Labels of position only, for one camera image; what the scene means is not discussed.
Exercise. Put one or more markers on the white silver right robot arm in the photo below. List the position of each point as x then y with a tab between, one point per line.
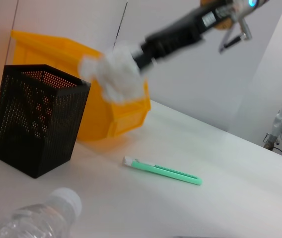
252	3

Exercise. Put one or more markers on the mint green utility knife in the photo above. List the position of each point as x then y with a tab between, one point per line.
165	171

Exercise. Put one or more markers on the clear green-label water bottle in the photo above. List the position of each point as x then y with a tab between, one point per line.
31	218

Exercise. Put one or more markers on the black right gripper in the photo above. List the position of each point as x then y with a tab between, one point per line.
180	34

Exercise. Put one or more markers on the yellow plastic storage bin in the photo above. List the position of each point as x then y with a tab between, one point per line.
121	119

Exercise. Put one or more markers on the white paper ball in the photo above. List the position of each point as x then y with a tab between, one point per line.
116	74

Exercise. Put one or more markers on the black mesh pen holder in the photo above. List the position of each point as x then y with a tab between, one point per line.
31	148

